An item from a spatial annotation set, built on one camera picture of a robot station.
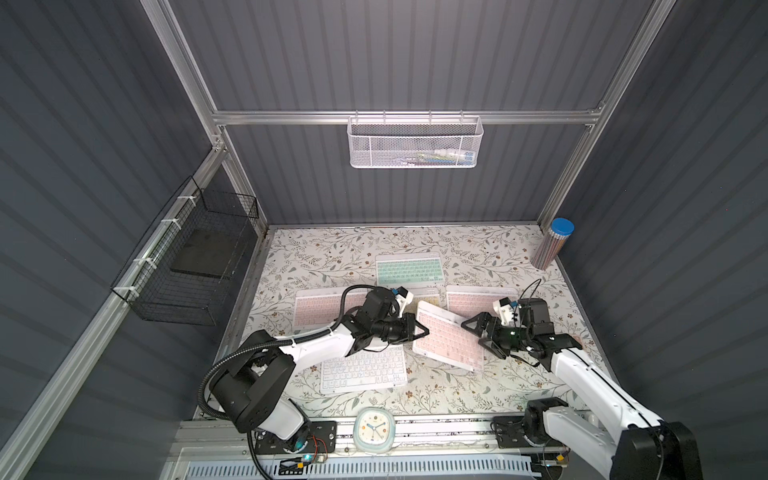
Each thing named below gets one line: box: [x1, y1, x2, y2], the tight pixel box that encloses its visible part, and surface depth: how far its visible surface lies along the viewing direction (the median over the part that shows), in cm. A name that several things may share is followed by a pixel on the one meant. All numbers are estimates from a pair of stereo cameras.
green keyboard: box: [375, 252, 445, 288], surface depth 110 cm
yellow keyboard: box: [412, 294, 441, 308], surface depth 101 cm
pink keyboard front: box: [412, 300, 484, 372], surface depth 84 cm
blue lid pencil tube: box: [531, 218, 575, 270], surface depth 98 cm
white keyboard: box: [320, 344, 408, 395], surface depth 85 cm
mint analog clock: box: [353, 407, 396, 454], surface depth 74 cm
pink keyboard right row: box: [446, 285, 519, 319], surface depth 102 cm
